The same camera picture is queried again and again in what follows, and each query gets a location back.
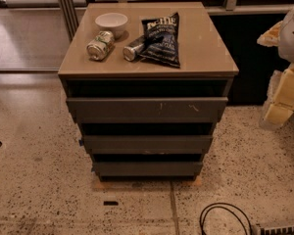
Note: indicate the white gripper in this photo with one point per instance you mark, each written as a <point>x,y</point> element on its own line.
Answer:
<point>293,38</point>

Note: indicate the grey bottom drawer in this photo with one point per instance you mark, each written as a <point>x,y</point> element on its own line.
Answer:
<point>148,169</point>

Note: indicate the grey drawer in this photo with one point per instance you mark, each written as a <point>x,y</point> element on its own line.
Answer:
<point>148,169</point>
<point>146,110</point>
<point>147,145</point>

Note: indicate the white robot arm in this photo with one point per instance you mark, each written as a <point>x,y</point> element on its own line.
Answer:
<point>285,51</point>

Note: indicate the grey top drawer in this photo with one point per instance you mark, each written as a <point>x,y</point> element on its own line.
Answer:
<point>146,110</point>

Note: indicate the grey drawer cabinet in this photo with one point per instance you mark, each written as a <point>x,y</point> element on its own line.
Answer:
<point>206,70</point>

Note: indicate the grey middle drawer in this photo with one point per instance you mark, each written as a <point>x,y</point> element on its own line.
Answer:
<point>147,145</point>

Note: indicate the dark blue chip bag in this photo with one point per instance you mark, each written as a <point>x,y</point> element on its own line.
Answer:
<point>161,36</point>

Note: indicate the silver dark soda can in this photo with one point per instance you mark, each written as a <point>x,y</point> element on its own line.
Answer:
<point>134,48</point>

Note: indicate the grey power strip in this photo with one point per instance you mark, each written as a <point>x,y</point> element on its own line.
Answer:
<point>259,229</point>

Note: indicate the white bowl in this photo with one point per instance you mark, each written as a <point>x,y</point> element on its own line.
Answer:
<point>113,22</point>

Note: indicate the green white soda can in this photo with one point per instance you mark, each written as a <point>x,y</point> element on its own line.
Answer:
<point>99,48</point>

